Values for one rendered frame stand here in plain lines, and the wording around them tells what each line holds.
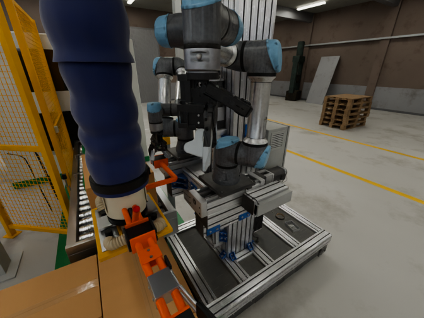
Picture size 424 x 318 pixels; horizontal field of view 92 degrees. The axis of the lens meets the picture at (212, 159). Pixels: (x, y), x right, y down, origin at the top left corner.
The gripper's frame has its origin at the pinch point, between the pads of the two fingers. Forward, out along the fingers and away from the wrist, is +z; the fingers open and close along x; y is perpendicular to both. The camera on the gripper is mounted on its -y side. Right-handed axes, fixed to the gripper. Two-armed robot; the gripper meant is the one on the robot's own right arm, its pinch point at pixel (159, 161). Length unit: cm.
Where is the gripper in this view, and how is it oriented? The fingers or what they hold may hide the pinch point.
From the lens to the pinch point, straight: 129.7
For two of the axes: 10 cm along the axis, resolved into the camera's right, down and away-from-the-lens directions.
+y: 5.4, 3.4, -7.7
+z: 0.0, 9.1, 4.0
